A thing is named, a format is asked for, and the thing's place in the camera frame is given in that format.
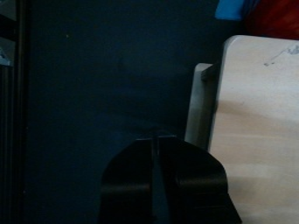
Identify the red plastic cup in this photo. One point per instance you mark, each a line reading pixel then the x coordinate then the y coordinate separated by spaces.
pixel 274 17

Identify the blue plastic utensil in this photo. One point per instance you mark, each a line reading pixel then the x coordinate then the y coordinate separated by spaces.
pixel 230 9

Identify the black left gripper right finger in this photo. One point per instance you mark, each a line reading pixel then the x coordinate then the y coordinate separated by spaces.
pixel 194 186

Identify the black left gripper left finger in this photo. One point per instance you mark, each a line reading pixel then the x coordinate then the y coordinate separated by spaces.
pixel 126 186

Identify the wooden drawer cabinet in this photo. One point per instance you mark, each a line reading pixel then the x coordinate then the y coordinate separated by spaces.
pixel 256 116

